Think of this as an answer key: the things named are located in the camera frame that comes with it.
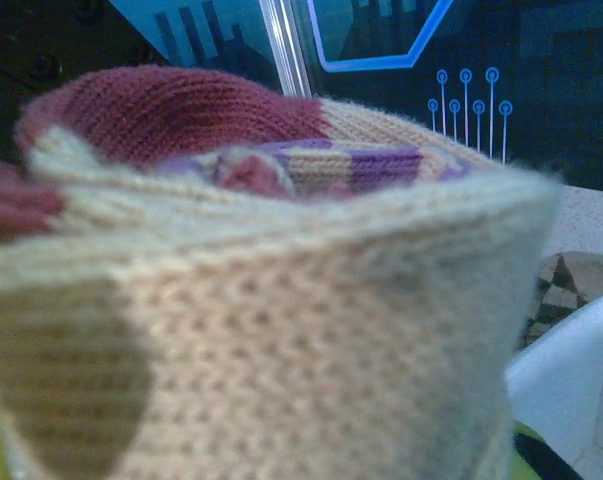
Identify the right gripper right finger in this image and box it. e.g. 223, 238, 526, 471
509, 422, 602, 480

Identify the white compartment organizer box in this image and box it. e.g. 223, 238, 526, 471
504, 291, 603, 480

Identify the brown argyle sock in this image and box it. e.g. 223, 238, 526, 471
523, 252, 603, 349

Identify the aluminium frame post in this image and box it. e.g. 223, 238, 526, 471
257, 0, 315, 100

